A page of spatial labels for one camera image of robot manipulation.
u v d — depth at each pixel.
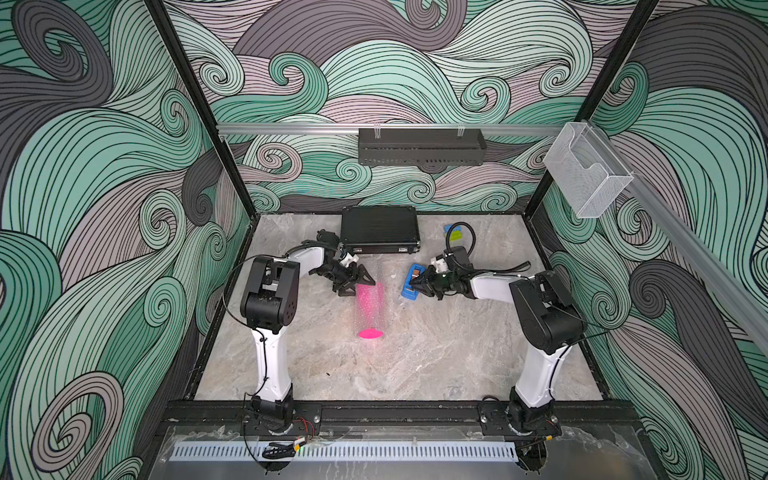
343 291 0.90
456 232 0.85
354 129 0.93
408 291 0.94
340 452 0.70
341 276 0.85
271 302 0.54
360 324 0.84
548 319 0.51
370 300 0.88
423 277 0.95
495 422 0.73
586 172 0.78
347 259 0.94
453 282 0.78
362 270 0.90
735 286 0.53
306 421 0.72
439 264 0.92
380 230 1.15
